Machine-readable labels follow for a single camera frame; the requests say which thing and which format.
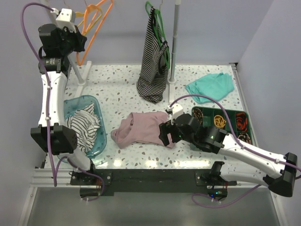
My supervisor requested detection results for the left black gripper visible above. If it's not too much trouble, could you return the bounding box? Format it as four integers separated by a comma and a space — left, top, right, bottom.
57, 24, 87, 56

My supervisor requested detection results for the orange hanger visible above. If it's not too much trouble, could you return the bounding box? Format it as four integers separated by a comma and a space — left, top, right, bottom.
76, 0, 114, 66

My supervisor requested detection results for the pink tank top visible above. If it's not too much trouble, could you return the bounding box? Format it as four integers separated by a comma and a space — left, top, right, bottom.
111, 111, 168, 149

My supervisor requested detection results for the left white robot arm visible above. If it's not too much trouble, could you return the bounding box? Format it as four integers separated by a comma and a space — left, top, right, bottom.
31, 24, 97, 186

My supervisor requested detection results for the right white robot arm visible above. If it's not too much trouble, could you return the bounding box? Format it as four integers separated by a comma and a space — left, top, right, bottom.
159, 113, 298, 197

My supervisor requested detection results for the yellow hanger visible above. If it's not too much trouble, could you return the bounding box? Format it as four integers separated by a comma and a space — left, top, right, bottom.
75, 0, 103, 33

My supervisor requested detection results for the black white striped top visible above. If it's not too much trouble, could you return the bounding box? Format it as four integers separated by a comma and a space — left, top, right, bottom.
136, 7, 169, 104

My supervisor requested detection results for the green hanger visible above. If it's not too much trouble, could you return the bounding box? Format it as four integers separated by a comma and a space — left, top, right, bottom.
153, 7, 171, 69

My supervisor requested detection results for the brown floral rolled belt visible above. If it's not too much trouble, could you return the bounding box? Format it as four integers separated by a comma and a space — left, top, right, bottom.
192, 108, 203, 124

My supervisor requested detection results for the white clothes rack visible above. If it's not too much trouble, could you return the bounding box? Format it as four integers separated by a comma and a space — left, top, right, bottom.
39, 0, 183, 107

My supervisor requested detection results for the green compartment tray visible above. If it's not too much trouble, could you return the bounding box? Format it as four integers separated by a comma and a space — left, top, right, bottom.
191, 107, 253, 145

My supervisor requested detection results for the yellow rolled band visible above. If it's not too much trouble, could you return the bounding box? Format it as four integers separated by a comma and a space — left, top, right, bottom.
214, 115, 227, 129

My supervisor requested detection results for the teal plastic basin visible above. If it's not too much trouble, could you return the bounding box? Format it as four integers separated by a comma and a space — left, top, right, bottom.
63, 95, 107, 159

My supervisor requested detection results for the teal cloth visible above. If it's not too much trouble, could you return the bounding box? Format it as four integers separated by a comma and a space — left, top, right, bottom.
185, 73, 234, 101

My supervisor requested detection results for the orange black rolled belt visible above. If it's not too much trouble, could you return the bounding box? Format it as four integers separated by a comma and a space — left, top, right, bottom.
236, 112, 248, 132

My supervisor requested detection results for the black white patterned roll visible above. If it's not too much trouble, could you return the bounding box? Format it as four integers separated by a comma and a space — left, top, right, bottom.
238, 133, 252, 144

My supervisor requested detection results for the zebra striped garment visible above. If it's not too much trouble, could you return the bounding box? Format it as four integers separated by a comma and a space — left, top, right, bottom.
66, 103, 101, 153

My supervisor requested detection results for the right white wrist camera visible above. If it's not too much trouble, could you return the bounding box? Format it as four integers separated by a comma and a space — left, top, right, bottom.
165, 104, 184, 124

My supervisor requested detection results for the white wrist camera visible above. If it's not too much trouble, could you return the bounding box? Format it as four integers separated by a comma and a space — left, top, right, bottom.
165, 104, 184, 124
55, 8, 77, 33

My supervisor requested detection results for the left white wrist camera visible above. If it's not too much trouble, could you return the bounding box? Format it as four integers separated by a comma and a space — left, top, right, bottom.
55, 8, 77, 33

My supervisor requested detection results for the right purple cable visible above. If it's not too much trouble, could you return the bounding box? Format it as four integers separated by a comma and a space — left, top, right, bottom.
166, 94, 301, 208

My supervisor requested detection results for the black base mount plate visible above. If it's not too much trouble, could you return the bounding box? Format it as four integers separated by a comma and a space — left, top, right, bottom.
70, 162, 237, 198

